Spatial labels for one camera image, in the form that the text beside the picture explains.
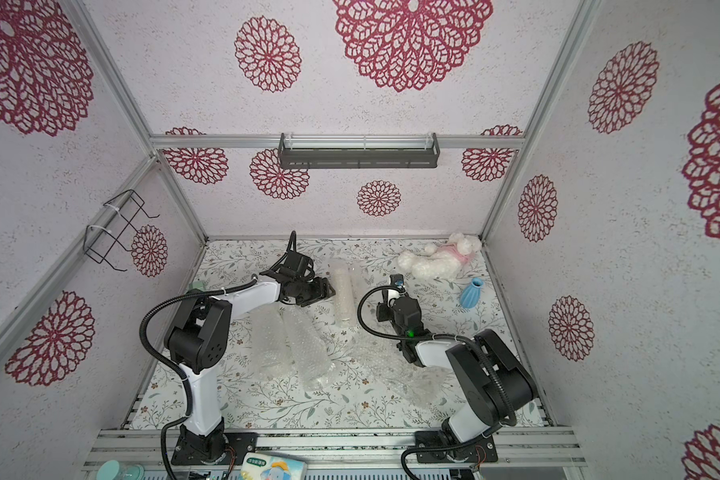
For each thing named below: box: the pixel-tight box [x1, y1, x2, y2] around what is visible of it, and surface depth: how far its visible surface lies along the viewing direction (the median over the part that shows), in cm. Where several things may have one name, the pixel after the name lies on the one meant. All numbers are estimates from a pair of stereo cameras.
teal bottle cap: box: [96, 460, 145, 480], surface depth 65 cm
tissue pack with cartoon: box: [240, 452, 308, 480], surface depth 68 cm
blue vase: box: [460, 277, 484, 309], surface depth 96 cm
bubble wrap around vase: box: [346, 334, 450, 408], surface depth 88 cm
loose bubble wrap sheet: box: [250, 302, 295, 382], surface depth 87 cm
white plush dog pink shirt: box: [398, 232, 483, 280], surface depth 102 cm
